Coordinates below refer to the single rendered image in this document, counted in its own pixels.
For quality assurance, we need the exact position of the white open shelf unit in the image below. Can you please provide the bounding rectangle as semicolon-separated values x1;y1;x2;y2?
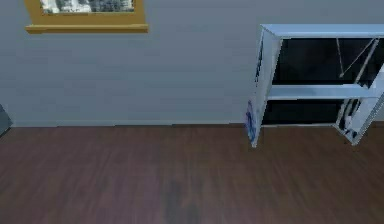
244;23;384;149

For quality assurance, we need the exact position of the yellow framed window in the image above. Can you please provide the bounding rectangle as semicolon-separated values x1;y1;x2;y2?
24;0;150;35

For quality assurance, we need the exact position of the dark grey block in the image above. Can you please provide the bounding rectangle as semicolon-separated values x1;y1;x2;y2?
0;103;14;138

